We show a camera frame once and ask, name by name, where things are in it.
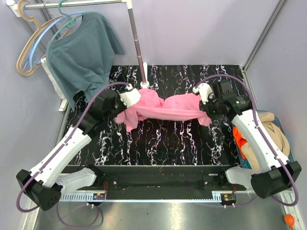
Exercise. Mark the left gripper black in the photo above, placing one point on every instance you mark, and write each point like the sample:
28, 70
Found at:
123, 107

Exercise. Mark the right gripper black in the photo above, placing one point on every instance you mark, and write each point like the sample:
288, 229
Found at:
205, 107

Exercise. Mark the pink t-shirt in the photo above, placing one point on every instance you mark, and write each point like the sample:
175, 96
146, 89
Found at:
181, 107

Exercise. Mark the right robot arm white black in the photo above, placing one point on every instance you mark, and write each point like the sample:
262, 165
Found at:
276, 172

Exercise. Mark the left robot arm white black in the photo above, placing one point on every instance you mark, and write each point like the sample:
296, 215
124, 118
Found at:
44, 184

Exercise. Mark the teal t-shirt on hanger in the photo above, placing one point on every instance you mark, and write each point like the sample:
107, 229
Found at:
82, 61

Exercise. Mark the blue laundry basket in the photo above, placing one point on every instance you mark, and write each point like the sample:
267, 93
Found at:
283, 143

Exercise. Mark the green hanger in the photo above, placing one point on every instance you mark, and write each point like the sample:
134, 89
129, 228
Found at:
70, 22

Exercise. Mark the orange ball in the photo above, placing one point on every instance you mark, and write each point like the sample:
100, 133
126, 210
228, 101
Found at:
290, 221

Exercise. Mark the metal clothes rack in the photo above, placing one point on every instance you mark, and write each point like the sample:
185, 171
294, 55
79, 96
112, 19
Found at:
14, 91

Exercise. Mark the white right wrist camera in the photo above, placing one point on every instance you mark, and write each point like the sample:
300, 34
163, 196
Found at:
204, 91

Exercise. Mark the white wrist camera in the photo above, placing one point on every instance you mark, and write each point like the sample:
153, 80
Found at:
204, 91
130, 98

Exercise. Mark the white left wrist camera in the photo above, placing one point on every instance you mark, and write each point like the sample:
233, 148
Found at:
130, 98

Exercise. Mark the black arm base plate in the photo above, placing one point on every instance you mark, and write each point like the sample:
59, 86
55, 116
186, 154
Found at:
166, 183

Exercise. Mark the white slotted cable duct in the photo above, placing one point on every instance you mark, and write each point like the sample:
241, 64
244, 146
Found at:
83, 197

